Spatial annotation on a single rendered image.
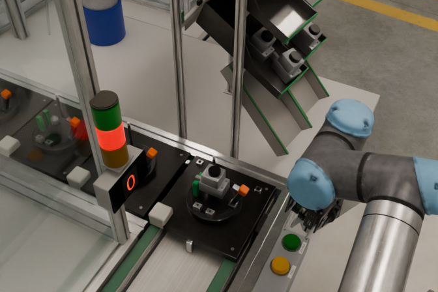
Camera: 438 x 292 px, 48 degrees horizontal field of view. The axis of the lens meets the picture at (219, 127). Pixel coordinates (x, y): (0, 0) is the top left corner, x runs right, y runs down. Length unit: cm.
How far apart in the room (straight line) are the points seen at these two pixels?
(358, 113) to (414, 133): 220
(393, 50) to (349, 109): 280
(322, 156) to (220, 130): 87
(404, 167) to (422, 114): 245
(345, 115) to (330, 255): 60
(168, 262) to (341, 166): 62
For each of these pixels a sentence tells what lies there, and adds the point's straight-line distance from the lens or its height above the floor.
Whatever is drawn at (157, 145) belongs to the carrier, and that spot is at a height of 97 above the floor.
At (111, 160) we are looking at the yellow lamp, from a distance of 95.
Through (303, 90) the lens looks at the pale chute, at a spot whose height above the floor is 103.
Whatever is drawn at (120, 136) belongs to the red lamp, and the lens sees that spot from 92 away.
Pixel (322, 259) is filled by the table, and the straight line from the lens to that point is 133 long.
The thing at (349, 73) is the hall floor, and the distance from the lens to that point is 331.
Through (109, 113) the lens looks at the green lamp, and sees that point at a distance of 87.
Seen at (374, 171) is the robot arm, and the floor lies 146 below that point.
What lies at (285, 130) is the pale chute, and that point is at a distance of 138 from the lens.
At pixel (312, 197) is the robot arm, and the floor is 140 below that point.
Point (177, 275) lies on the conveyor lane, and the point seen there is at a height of 92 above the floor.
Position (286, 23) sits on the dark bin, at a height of 136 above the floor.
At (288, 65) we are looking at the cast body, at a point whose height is 125.
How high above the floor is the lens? 198
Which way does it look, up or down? 45 degrees down
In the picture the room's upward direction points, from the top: 1 degrees clockwise
